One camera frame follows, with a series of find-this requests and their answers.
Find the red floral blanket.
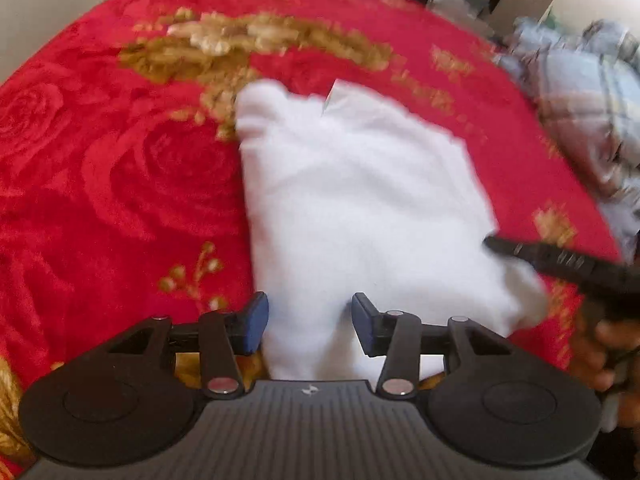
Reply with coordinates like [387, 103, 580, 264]
[0, 0, 626, 466]

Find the white long-sleeved shirt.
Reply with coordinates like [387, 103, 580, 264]
[233, 79, 550, 382]

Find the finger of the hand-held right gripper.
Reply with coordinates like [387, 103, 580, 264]
[483, 235, 640, 295]

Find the person's right hand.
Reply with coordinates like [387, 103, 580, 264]
[569, 305, 640, 394]

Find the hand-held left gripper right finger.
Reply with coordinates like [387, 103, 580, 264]
[351, 292, 512, 401]

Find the blue plaid quilt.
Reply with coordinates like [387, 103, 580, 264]
[495, 16, 640, 251]

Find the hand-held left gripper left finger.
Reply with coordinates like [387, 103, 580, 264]
[88, 291, 270, 401]

